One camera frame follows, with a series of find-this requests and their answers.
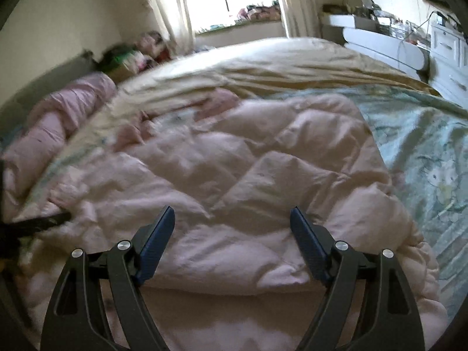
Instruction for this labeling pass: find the pink quilted jacket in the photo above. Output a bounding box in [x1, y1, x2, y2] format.
[21, 94, 448, 350]

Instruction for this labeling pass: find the pile of clothes by bed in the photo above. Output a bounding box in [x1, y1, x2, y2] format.
[97, 31, 171, 84]

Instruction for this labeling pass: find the pink rolled duvet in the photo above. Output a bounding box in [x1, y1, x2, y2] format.
[1, 72, 117, 222]

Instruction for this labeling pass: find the grey padded headboard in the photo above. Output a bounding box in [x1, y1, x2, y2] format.
[1, 50, 97, 139]

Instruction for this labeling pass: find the teal cartoon print blanket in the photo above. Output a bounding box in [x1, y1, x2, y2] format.
[350, 84, 468, 323]

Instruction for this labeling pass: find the white drawer cabinet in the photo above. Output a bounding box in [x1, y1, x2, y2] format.
[428, 24, 468, 109]

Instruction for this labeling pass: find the tan bed sheet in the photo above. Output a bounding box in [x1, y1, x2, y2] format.
[65, 36, 442, 155]

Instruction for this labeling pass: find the left cream curtain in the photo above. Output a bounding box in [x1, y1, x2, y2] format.
[148, 0, 194, 56]

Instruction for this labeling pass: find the cream curtain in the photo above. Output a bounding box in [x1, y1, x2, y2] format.
[148, 0, 194, 56]
[278, 0, 321, 38]

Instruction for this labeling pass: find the white dressing table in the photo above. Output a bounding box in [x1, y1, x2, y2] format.
[321, 0, 429, 82]

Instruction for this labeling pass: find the right cream curtain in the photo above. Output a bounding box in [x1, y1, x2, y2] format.
[278, 0, 321, 38]

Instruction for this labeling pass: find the clutter on window sill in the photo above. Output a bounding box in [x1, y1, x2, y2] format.
[236, 5, 282, 22]

